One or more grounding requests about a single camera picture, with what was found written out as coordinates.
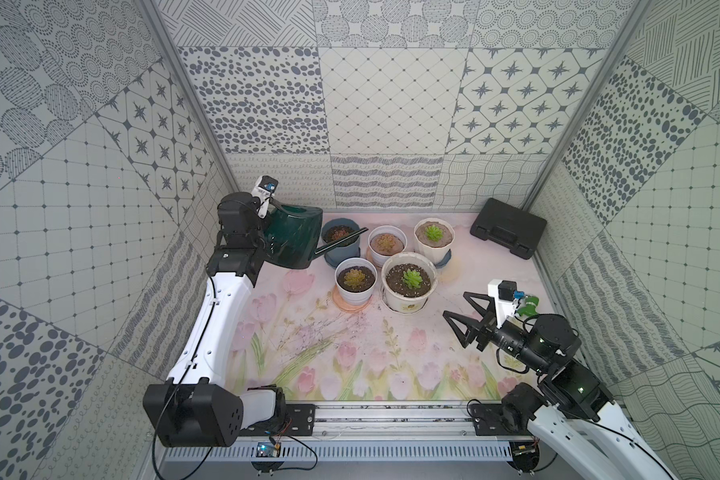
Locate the black plastic tool case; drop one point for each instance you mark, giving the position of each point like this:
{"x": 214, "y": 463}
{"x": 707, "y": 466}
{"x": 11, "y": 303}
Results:
{"x": 517, "y": 230}

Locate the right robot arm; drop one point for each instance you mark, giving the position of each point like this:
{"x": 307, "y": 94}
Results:
{"x": 569, "y": 409}

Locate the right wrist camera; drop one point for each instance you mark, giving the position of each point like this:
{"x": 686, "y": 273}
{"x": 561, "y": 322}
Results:
{"x": 507, "y": 299}

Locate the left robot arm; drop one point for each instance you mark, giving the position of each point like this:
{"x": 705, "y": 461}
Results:
{"x": 232, "y": 271}

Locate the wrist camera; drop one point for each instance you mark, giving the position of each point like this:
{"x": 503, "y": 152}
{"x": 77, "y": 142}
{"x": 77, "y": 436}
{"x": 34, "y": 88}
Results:
{"x": 507, "y": 299}
{"x": 263, "y": 191}

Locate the small green circuit board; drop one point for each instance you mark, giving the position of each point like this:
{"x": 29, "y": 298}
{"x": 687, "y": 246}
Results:
{"x": 267, "y": 457}

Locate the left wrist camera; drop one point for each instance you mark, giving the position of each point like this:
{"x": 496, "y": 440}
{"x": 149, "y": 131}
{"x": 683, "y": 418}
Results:
{"x": 263, "y": 191}

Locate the blue-grey saucer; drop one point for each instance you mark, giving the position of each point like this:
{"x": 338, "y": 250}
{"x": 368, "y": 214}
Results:
{"x": 445, "y": 260}

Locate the blue-grey pot red succulent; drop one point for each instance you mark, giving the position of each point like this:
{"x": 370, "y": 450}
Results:
{"x": 339, "y": 228}

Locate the white pot brown soil succulent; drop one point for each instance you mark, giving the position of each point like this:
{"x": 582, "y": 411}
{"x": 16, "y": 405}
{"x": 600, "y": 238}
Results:
{"x": 433, "y": 238}

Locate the white pot yellow-green succulent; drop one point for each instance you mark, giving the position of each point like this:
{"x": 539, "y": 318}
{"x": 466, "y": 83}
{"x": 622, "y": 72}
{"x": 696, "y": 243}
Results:
{"x": 356, "y": 279}

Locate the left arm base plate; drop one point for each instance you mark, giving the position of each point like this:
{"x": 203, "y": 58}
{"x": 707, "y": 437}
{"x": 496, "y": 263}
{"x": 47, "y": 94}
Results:
{"x": 289, "y": 420}

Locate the dark green watering can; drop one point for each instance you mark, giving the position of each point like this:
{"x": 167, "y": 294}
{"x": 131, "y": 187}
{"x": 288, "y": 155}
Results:
{"x": 292, "y": 235}

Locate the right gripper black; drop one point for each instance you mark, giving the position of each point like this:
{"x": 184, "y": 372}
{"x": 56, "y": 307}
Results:
{"x": 473, "y": 327}

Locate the terracotta saucer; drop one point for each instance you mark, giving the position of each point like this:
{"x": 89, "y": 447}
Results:
{"x": 343, "y": 305}

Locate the aluminium mounting rail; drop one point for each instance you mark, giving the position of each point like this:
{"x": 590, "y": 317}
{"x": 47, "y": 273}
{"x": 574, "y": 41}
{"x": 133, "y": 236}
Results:
{"x": 390, "y": 420}

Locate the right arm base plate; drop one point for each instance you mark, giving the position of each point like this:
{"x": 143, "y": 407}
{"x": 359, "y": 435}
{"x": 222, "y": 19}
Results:
{"x": 502, "y": 419}

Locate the small white pot reddish succulent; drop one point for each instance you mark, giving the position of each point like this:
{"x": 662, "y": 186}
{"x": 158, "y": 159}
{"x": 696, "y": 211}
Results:
{"x": 384, "y": 242}

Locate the floral pink table mat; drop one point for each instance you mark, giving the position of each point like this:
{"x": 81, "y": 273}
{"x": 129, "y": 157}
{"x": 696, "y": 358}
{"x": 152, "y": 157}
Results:
{"x": 294, "y": 335}

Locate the large white pot green succulent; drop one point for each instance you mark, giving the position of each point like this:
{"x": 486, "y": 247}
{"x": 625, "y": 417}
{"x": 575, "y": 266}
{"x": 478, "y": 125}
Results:
{"x": 408, "y": 281}

